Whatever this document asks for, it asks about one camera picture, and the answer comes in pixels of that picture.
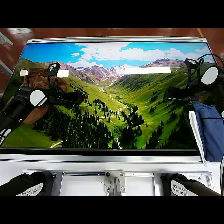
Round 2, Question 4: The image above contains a brown garment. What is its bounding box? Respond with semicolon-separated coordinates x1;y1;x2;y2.
21;67;73;126

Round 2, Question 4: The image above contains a blue garment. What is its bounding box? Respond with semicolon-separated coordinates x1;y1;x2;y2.
193;101;224;163

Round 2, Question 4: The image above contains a silver frame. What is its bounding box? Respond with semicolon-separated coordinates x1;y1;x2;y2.
0;35;224;197

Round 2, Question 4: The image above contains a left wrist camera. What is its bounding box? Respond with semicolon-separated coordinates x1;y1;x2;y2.
46;61;62;88

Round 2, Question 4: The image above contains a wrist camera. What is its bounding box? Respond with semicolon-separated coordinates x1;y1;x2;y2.
46;61;62;88
183;57;201;87

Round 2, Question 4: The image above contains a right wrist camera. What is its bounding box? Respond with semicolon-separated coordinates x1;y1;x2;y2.
183;57;201;87

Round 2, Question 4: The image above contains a black cable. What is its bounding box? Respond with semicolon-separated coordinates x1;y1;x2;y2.
196;53;224;68

